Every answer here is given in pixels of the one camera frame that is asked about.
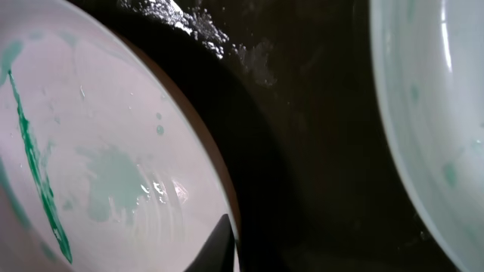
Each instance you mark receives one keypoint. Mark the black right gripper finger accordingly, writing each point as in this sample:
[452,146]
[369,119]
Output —
[217,253]

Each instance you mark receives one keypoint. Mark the white plate with green smears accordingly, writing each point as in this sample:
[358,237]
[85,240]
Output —
[428,69]

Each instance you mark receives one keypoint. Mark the white plate with green streak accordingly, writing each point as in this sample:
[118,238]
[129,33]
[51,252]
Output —
[105,166]

